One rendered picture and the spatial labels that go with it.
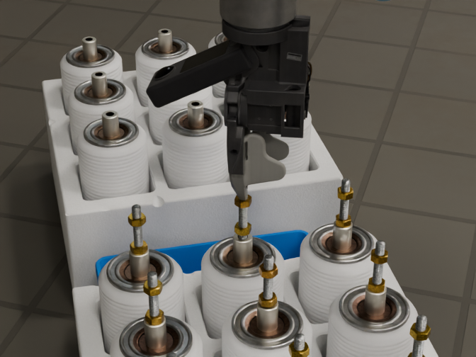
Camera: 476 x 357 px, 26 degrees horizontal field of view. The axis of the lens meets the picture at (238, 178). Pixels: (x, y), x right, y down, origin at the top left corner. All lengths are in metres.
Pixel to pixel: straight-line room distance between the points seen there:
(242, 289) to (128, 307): 0.13
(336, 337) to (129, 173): 0.43
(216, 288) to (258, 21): 0.33
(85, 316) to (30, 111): 0.84
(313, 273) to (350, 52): 1.07
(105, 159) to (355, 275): 0.40
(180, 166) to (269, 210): 0.14
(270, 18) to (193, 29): 1.31
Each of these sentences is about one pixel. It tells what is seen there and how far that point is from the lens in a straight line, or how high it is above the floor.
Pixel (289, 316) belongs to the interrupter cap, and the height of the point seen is 0.25.
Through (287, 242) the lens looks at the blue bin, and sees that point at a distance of 1.45.
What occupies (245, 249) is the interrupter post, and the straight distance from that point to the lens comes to 1.16.
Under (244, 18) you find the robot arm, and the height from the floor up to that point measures 0.57.
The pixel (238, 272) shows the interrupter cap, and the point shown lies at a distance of 1.16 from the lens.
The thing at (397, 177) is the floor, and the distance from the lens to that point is 1.79.
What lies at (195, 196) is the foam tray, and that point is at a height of 0.18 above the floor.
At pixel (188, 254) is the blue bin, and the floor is 0.11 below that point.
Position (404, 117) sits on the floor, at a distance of 1.97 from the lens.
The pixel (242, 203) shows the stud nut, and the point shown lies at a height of 0.33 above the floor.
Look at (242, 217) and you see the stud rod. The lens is 1.14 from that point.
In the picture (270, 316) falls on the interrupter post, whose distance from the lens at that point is 1.07.
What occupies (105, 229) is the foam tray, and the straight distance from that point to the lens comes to 1.41.
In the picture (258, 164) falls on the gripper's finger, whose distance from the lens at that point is 1.08.
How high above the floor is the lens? 0.98
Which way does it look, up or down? 34 degrees down
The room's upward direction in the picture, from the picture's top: straight up
